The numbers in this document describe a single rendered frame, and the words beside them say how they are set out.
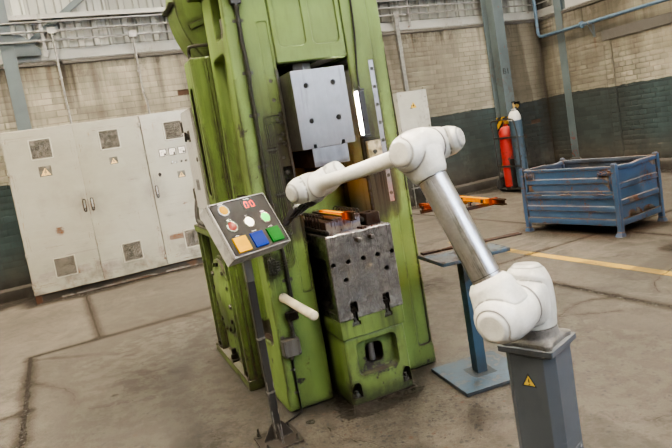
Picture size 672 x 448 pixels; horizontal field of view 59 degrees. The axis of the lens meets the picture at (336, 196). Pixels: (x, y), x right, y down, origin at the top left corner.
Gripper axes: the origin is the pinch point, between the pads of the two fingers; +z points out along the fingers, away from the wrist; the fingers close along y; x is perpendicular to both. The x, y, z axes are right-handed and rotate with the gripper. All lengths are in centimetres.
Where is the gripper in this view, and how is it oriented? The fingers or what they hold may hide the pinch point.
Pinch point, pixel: (288, 219)
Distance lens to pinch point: 270.4
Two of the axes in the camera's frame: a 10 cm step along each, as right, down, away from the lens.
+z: -5.6, 5.4, 6.3
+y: 6.5, -1.9, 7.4
